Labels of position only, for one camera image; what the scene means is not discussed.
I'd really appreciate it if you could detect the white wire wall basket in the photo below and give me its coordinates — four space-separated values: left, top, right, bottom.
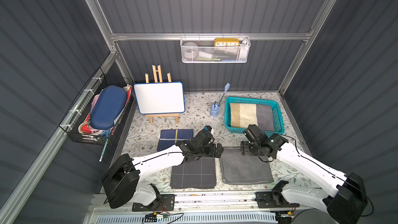
180 35 251 63

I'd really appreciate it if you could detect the teal plastic basket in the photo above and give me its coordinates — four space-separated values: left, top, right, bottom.
224 96 285 134

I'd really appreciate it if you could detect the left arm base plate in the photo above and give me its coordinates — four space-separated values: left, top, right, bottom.
132 194 176 212

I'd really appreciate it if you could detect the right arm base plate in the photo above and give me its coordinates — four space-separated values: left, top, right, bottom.
255 191 300 209

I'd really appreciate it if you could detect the blue oval case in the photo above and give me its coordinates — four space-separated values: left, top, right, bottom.
90 85 127 130

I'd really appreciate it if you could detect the yellow clock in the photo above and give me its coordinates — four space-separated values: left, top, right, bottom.
214 37 240 47

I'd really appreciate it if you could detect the navy blue folded pillowcase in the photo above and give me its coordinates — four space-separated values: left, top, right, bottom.
157 129 193 151

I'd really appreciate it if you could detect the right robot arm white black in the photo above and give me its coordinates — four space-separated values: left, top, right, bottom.
241 124 369 224

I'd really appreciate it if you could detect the dark grey checked pillowcase front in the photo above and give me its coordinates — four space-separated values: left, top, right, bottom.
170 158 217 189

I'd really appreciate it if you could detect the wooden easel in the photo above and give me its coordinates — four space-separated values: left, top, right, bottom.
145 65 180 124

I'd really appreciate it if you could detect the aluminium mounting rail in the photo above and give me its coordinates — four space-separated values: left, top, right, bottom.
90 188 324 215

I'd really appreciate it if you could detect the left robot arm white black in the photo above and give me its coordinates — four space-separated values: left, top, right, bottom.
101 125 224 209

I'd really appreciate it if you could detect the black wire side basket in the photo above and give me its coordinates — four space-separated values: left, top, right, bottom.
60 69 134 146

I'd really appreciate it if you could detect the plain grey pillowcase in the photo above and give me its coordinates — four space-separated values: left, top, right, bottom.
220 147 274 185

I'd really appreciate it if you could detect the small whiteboard blue frame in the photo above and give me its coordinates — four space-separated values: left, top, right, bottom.
133 82 186 115

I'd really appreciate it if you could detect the tape roll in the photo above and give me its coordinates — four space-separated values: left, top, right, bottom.
181 41 199 60

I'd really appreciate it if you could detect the blue pen holder cup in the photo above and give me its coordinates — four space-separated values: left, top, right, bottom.
210 83 231 117

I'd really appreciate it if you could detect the beige cream grey pillowcase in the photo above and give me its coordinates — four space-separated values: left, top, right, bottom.
230 103 275 131

